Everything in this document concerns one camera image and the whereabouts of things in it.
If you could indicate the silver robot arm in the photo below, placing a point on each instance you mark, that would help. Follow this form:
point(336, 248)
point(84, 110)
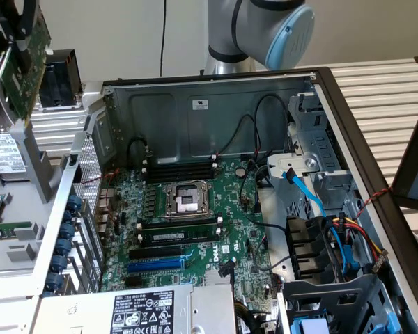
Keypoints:
point(230, 28)

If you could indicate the green graphics card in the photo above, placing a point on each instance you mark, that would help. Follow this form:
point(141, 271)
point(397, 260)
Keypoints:
point(24, 87)

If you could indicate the grey plastic drive cage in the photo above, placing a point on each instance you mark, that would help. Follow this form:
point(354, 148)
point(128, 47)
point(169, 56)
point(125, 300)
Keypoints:
point(320, 295)

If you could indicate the silver USB port stack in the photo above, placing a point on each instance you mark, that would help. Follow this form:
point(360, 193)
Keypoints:
point(102, 222)

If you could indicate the blue card retention latch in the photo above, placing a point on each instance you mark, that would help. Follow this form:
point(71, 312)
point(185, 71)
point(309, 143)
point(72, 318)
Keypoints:
point(63, 246)
point(67, 231)
point(68, 216)
point(75, 202)
point(60, 263)
point(53, 281)

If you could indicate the grey power supply unit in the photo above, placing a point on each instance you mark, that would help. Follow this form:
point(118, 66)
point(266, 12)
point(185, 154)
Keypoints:
point(90, 313)

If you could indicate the silver ethernet port block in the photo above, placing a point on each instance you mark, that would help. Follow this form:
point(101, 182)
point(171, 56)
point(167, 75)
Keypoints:
point(104, 199)

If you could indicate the black RAM slot row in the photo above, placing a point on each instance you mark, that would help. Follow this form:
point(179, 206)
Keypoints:
point(181, 222)
point(181, 170)

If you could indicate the metal CPU socket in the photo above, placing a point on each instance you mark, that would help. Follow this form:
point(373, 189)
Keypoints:
point(186, 200)

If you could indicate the silver coin cell battery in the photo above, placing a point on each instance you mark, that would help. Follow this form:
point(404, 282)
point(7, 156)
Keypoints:
point(241, 172)

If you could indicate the dark framed monitor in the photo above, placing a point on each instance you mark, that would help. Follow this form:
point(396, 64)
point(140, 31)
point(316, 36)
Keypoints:
point(414, 167)

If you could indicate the white case label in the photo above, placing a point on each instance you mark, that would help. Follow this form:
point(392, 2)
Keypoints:
point(200, 105)

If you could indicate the blue expansion slot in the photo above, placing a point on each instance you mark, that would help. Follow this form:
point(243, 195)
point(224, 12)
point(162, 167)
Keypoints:
point(153, 265)

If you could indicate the silver chipset heatsink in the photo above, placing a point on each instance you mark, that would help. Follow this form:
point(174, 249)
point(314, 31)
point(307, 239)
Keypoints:
point(216, 277)

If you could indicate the silver hard disk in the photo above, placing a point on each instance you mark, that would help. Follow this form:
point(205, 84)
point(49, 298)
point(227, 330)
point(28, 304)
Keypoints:
point(3, 153)

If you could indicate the silver metal disk bay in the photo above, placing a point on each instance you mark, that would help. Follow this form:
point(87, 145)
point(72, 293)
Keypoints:
point(320, 146)

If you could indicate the black expansion slot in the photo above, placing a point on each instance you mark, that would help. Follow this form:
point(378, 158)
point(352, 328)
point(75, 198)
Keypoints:
point(153, 253)

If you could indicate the green motherboard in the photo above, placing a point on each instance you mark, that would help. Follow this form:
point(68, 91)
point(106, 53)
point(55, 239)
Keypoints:
point(230, 208)

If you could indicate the open metal PC case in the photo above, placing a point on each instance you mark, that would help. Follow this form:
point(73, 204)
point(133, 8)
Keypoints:
point(230, 132)

